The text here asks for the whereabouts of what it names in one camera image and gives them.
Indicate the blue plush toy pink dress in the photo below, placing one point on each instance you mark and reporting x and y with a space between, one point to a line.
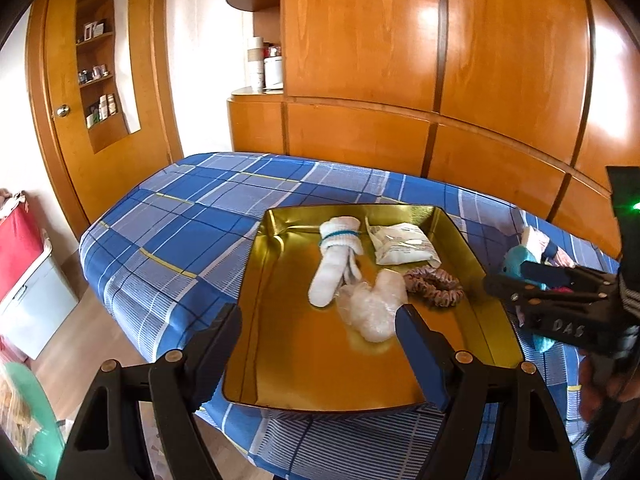
511 267

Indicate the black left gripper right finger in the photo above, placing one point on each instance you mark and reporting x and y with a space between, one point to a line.
499 423

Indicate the white sock blue stripe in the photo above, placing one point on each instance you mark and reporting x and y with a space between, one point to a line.
339 246

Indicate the brown fabric scrunchie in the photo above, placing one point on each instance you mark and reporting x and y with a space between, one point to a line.
436 286

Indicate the black camera with screen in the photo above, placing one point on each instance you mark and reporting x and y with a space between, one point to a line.
625 181

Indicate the pink sock navy band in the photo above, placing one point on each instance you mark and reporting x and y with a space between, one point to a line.
544 250

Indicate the white plastic bin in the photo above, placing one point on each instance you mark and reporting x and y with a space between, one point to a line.
37 305

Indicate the gold metal tray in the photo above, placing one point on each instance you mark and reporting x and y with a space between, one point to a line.
293 357

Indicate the wooden door with shelf niche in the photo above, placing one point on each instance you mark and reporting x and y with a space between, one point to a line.
98 84

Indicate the white printed cloth pouch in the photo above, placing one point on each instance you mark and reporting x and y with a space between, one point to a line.
402 243

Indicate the white container on shelf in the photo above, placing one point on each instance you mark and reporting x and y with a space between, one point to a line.
273 73

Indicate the person right hand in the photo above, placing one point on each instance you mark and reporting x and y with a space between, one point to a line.
592 396

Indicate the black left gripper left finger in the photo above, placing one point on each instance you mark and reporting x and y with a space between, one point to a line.
107 439

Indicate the green glass table edge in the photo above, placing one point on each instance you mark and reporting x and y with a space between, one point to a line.
28 421

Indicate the blue plaid bedspread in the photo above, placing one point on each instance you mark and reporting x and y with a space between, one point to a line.
169 255

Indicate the clear plastic bag wad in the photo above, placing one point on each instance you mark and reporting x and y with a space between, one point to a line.
371 310

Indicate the wooden wardrobe wall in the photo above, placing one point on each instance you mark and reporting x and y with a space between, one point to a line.
525 100

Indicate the red storage box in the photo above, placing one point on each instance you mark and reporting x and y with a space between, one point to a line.
20 241

